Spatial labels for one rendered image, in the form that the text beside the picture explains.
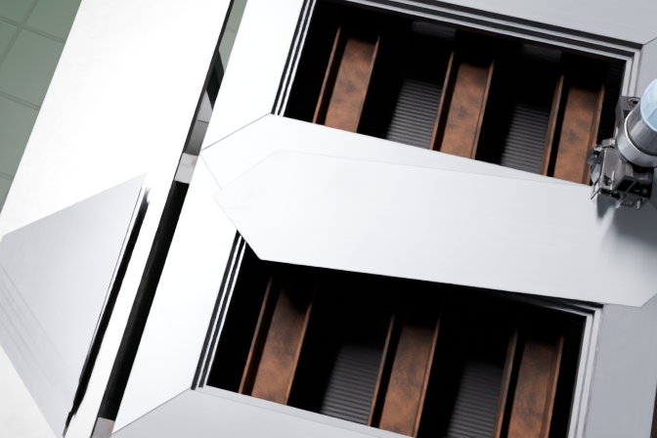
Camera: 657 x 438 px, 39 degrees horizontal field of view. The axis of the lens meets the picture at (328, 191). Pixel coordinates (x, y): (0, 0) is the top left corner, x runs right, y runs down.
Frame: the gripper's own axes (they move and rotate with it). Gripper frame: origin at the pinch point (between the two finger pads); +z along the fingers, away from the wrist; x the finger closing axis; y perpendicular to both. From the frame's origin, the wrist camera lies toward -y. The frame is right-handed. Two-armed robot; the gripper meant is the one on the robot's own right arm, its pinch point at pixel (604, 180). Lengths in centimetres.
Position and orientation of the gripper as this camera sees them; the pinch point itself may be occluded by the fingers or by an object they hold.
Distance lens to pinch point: 148.9
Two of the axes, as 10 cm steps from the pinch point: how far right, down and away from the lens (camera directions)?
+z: 0.0, 3.3, 9.4
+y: -2.4, 9.2, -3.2
